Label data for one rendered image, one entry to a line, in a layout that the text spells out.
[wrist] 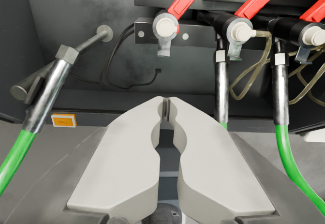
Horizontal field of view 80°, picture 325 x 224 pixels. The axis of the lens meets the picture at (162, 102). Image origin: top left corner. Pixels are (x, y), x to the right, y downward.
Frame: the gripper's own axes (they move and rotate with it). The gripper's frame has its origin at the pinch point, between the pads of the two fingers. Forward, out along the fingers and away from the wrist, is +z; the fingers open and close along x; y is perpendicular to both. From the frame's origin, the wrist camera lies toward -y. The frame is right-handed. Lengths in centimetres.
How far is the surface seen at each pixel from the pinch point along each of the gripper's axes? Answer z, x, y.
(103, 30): 39.1, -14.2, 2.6
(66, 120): 26.4, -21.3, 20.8
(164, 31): 9.6, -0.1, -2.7
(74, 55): 9.7, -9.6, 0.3
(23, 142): 3.8, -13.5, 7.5
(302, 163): 122, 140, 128
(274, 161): 122, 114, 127
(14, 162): 2.5, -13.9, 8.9
